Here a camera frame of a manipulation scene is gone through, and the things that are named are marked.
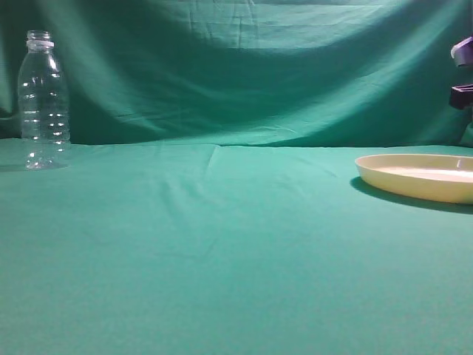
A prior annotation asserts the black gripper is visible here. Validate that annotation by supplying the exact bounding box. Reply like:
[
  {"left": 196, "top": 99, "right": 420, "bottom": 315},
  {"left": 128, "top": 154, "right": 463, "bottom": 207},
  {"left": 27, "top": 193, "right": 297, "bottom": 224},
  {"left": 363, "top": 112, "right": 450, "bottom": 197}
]
[{"left": 449, "top": 35, "right": 472, "bottom": 109}]

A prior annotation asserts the pale yellow plastic plate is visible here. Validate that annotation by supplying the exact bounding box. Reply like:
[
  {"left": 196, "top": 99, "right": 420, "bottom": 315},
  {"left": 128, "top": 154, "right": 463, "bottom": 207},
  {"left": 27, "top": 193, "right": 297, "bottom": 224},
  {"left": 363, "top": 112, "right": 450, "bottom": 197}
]
[{"left": 355, "top": 154, "right": 472, "bottom": 205}]

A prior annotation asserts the green table cloth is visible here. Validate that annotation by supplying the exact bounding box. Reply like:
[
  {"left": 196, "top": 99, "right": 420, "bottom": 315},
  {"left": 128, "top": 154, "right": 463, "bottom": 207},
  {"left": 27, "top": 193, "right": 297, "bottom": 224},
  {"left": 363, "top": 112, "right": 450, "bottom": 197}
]
[{"left": 1, "top": 1, "right": 472, "bottom": 354}]

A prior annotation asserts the clear empty plastic bottle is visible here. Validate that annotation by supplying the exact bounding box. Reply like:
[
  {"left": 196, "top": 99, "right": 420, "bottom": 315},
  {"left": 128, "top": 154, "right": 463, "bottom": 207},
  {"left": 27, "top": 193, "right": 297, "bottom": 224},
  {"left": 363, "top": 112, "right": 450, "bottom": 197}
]
[{"left": 17, "top": 30, "right": 71, "bottom": 170}]

